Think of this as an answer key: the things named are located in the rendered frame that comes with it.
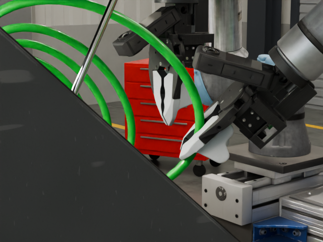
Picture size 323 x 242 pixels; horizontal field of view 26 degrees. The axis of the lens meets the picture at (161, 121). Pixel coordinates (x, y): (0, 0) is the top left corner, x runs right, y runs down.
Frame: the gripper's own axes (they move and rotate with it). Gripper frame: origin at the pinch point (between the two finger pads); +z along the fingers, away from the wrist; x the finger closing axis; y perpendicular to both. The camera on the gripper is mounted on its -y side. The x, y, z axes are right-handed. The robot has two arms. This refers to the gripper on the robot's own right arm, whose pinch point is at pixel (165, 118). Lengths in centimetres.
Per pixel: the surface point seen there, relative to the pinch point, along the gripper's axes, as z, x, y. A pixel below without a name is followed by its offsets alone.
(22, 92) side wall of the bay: -11, -33, -36
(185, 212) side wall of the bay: 3.9, -33.3, -17.8
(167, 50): -12.2, -11.2, -6.6
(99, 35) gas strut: -16.0, -30.1, -26.6
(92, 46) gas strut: -14.9, -29.9, -27.4
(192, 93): -5.9, -12.5, -3.1
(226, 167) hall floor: 121, 348, 273
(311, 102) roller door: 114, 526, 534
